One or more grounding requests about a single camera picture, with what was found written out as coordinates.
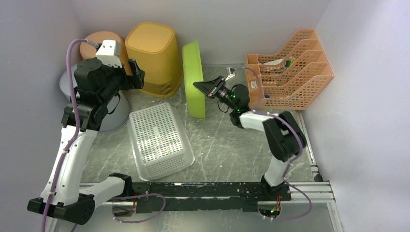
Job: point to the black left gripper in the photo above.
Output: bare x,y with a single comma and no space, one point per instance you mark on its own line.
135,81

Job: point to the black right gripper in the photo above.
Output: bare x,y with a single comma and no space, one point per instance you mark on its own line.
211,88

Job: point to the green tray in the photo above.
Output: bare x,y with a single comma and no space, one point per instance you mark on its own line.
193,72

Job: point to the yellow slatted waste basket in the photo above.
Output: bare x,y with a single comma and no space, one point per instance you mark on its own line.
154,47

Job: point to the grey plastic bin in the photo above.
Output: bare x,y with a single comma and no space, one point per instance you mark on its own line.
120,106

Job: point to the large orange plastic bucket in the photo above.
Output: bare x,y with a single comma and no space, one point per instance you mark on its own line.
88,51

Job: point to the white perforated basket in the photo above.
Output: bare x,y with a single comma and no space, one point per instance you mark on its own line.
159,141

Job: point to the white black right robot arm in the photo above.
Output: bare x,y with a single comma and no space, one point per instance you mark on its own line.
284,137

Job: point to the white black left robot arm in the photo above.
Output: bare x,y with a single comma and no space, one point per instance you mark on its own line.
94,84

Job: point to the peach plastic file organizer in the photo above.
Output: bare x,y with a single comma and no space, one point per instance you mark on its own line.
292,78

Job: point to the black base bar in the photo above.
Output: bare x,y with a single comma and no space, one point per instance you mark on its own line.
206,196

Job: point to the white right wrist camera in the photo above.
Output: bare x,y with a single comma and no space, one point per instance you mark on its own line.
230,73

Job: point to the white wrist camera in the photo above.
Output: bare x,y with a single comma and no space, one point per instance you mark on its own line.
109,54
230,73

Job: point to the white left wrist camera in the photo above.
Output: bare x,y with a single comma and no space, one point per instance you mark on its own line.
109,54

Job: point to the aluminium rail frame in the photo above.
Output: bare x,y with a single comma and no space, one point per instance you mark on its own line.
318,191

